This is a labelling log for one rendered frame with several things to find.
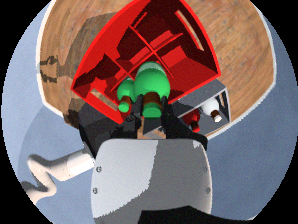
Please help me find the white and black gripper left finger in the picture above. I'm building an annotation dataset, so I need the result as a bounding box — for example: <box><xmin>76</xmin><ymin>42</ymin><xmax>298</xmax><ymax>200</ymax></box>
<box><xmin>95</xmin><ymin>95</ymin><xmax>143</xmax><ymax>153</ymax></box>

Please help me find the red bottle with pink label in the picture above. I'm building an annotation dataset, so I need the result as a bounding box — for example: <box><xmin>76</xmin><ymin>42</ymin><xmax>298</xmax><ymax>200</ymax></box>
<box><xmin>182</xmin><ymin>108</ymin><xmax>200</xmax><ymax>132</ymax></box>

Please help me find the red crate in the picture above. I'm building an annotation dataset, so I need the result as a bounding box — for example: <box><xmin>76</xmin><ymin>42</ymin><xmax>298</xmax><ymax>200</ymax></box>
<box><xmin>70</xmin><ymin>0</ymin><xmax>221</xmax><ymax>124</ymax></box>

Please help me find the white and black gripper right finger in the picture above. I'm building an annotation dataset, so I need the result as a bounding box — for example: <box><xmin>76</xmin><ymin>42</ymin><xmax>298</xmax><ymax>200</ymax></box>
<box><xmin>161</xmin><ymin>96</ymin><xmax>208</xmax><ymax>152</ymax></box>

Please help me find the green bottle with light green label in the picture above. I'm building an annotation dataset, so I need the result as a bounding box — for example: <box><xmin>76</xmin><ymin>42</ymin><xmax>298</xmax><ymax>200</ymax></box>
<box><xmin>117</xmin><ymin>75</ymin><xmax>136</xmax><ymax>112</ymax></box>

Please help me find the grey plastic crate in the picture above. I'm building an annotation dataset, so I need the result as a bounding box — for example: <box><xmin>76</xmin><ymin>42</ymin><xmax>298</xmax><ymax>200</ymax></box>
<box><xmin>143</xmin><ymin>78</ymin><xmax>231</xmax><ymax>139</ymax></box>

